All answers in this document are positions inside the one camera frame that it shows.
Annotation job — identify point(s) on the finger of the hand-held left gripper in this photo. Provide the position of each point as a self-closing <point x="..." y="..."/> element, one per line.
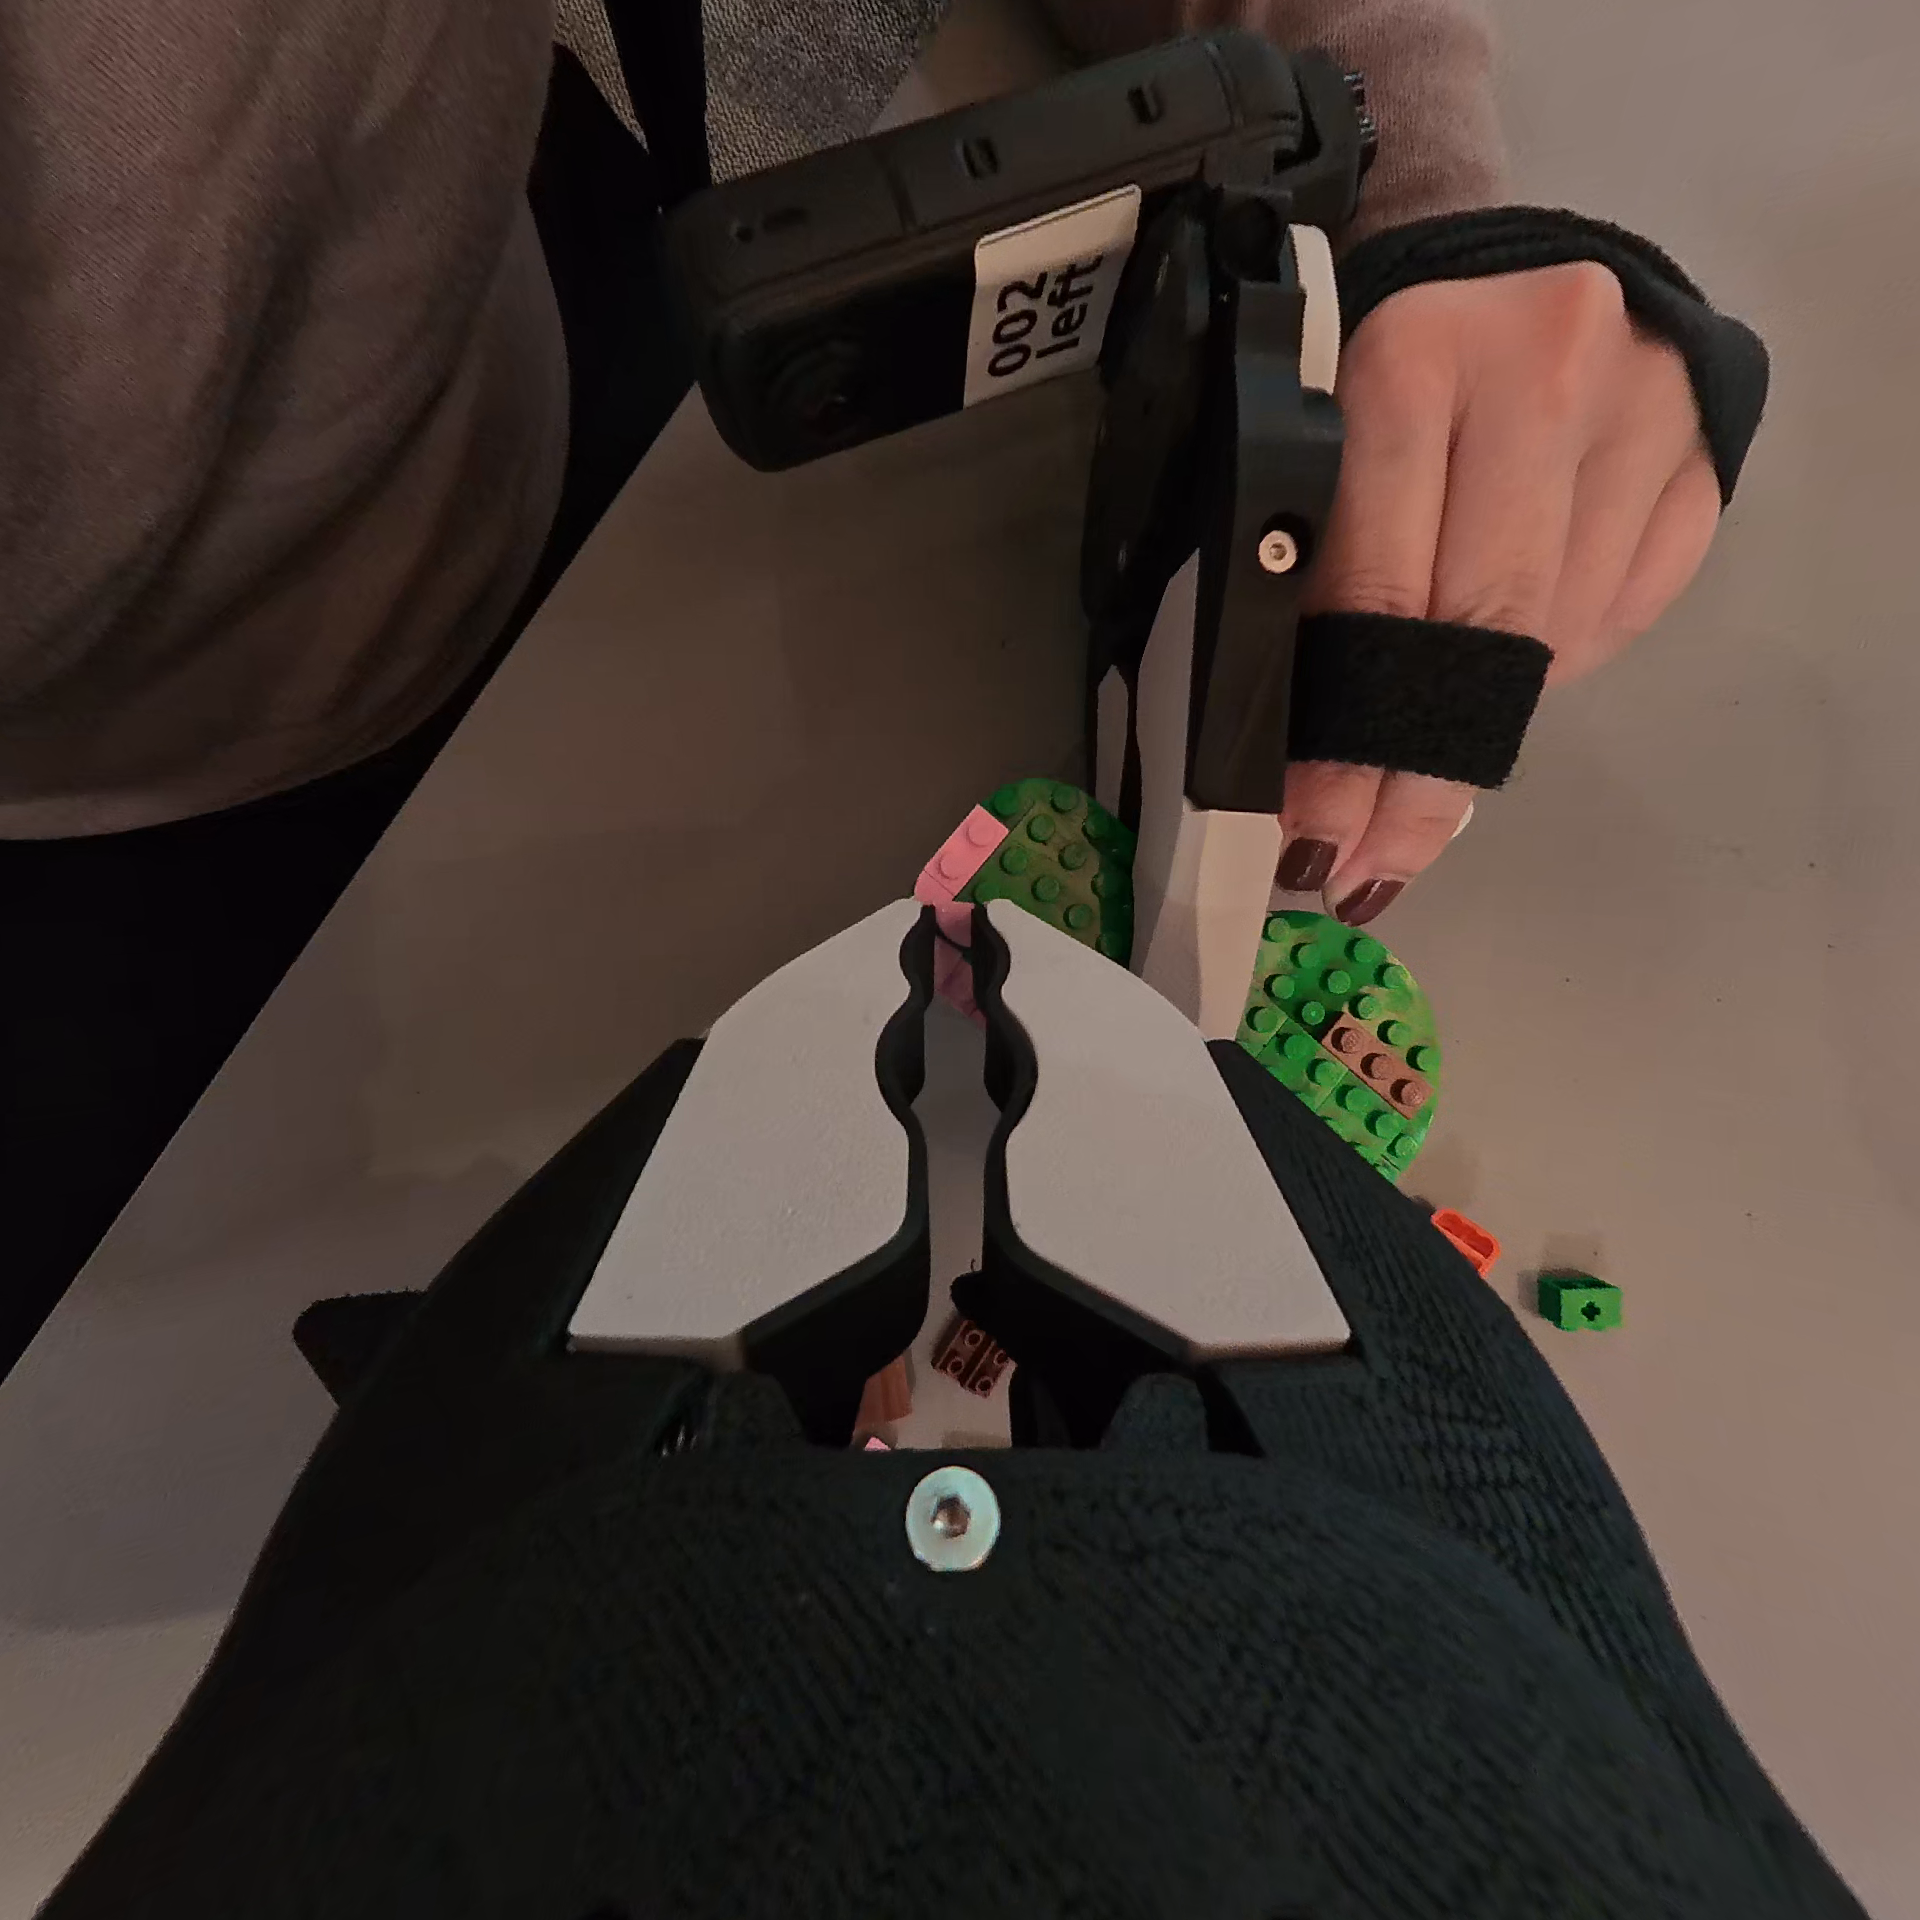
<point x="1113" y="751"/>
<point x="1201" y="901"/>

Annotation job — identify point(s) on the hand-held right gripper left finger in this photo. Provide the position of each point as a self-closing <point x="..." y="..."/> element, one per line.
<point x="764" y="1156"/>

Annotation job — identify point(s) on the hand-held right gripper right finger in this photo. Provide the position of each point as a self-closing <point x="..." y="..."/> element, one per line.
<point x="1171" y="1184"/>

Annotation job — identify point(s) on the green lego plate assembly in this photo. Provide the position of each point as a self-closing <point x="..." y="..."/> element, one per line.
<point x="1059" y="869"/>

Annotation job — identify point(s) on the green round lego plate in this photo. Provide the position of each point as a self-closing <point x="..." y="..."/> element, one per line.
<point x="1320" y="991"/>

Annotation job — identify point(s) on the pink lego brick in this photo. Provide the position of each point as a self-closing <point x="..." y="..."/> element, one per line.
<point x="960" y="857"/>

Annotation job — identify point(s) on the reddish brown lego plate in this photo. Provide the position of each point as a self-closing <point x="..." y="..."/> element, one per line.
<point x="971" y="1358"/>

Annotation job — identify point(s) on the salmon lego piece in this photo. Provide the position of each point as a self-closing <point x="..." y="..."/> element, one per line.
<point x="887" y="1392"/>

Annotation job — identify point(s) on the orange lego brick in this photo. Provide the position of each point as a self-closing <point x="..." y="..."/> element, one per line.
<point x="1467" y="1237"/>

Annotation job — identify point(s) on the small green lego cube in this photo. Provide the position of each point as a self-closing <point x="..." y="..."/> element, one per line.
<point x="1578" y="1302"/>

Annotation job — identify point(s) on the person's left hand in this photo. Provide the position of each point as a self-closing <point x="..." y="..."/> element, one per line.
<point x="1499" y="450"/>

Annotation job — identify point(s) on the person's torso in grey sweater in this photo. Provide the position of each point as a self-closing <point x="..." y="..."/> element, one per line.
<point x="224" y="375"/>

